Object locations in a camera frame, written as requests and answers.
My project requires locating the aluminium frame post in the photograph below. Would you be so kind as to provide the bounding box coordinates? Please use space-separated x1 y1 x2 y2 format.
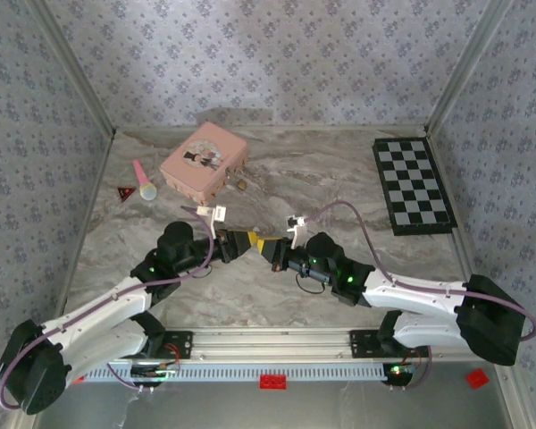
424 0 515 136

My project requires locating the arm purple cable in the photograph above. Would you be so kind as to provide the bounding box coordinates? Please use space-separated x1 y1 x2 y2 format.
303 200 536 390
0 204 215 410

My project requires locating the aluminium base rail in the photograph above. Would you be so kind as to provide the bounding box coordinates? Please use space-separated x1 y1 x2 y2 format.
160 325 474 361

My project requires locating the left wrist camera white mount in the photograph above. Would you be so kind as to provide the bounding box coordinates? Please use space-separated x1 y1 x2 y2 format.
196 204 228 238

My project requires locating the pink toy microphone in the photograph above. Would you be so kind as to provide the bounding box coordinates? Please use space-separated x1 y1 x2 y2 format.
131 159 158 202

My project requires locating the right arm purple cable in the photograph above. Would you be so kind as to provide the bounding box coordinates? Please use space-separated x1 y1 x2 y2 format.
303 200 536 390

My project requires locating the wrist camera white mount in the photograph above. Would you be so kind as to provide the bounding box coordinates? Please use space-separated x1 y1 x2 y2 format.
196 204 228 238
285 214 308 249

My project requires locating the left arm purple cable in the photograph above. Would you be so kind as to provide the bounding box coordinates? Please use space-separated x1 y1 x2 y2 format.
0 204 215 410

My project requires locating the pink tin box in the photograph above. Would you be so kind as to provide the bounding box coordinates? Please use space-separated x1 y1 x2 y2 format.
158 122 250 205

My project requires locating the black grey chessboard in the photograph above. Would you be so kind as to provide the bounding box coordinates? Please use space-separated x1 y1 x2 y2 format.
372 137 458 237

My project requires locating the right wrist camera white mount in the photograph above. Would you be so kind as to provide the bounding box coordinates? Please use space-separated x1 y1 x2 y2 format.
285 214 308 249

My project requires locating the white slotted cable duct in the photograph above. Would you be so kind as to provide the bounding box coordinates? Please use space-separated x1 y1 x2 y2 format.
82 360 392 383

